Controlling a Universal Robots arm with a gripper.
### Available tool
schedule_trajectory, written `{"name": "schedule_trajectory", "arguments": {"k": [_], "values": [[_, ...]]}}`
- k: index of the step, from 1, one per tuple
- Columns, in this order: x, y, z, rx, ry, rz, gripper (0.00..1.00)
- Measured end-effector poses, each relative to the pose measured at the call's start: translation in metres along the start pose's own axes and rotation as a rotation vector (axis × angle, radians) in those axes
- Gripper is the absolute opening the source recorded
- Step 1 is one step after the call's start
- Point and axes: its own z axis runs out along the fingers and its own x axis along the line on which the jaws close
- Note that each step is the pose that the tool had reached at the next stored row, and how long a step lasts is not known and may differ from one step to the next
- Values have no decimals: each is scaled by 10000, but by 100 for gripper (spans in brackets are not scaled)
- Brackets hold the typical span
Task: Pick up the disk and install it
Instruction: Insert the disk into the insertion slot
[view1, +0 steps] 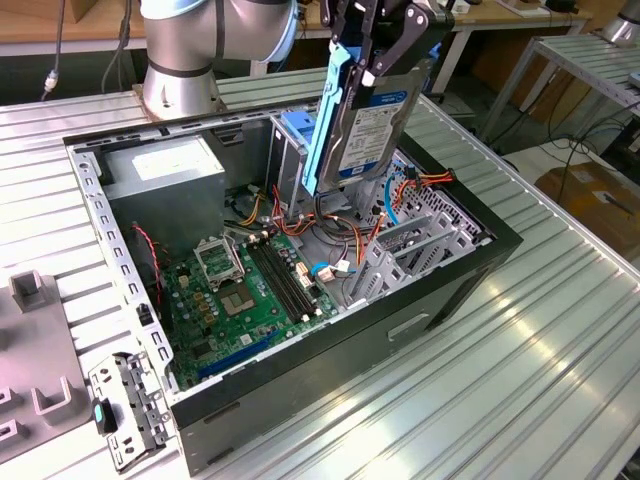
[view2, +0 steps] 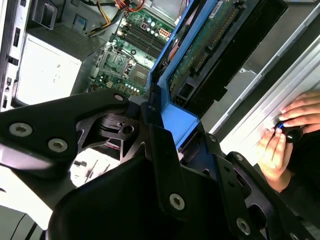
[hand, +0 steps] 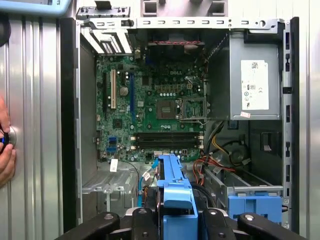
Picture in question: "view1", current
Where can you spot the metal slat side table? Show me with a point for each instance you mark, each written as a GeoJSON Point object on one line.
{"type": "Point", "coordinates": [575, 55]}

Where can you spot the grey optical drive cage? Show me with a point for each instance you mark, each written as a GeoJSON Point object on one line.
{"type": "Point", "coordinates": [285, 170]}

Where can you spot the black clip with blue tab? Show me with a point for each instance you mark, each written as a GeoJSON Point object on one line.
{"type": "Point", "coordinates": [107, 417]}

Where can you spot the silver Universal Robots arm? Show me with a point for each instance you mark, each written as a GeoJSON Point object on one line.
{"type": "Point", "coordinates": [175, 50]}

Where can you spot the black open PC case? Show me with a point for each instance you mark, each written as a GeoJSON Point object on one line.
{"type": "Point", "coordinates": [325, 365]}

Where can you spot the green motherboard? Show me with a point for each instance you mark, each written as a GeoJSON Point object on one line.
{"type": "Point", "coordinates": [250, 325]}

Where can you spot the grey parts rack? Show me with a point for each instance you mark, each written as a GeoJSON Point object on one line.
{"type": "Point", "coordinates": [35, 345]}

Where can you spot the black RAM slot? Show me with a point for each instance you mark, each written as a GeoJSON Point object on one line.
{"type": "Point", "coordinates": [274, 283]}
{"type": "Point", "coordinates": [287, 278]}
{"type": "Point", "coordinates": [293, 275]}
{"type": "Point", "coordinates": [280, 280]}

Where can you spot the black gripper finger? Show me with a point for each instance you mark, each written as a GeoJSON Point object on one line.
{"type": "Point", "coordinates": [410, 25]}
{"type": "Point", "coordinates": [367, 35]}

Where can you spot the grey power supply unit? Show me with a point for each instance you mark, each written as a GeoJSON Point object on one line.
{"type": "Point", "coordinates": [165, 210]}

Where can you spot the hard disk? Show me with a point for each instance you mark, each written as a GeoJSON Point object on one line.
{"type": "Point", "coordinates": [375, 130]}

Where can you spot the blue expansion slot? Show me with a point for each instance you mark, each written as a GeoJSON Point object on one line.
{"type": "Point", "coordinates": [235, 357]}

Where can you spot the CPU socket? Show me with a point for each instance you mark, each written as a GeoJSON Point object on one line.
{"type": "Point", "coordinates": [236, 301]}

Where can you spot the blue plastic cage latch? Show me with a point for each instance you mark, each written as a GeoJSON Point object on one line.
{"type": "Point", "coordinates": [295, 125]}

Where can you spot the grey metal disk bay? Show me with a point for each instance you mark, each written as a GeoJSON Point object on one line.
{"type": "Point", "coordinates": [380, 265]}

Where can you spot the large taped cardboard box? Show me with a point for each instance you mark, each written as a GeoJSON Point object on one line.
{"type": "Point", "coordinates": [590, 200]}

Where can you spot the grey metal card bracket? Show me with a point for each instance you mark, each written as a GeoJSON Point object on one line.
{"type": "Point", "coordinates": [145, 395]}

